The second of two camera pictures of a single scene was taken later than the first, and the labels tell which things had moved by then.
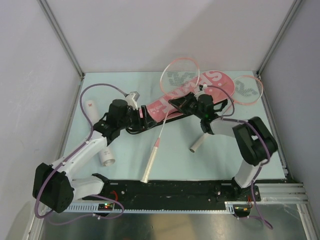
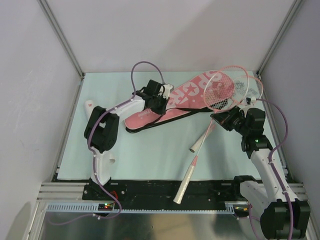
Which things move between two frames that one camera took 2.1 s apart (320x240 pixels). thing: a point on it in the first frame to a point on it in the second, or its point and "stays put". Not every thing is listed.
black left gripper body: (136, 123) to (159, 104)
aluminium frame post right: (279, 37) stays put
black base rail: (173, 192) stays put
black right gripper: (182, 103) to (224, 118)
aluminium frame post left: (55, 25) stays put
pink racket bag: (218, 85) stays put
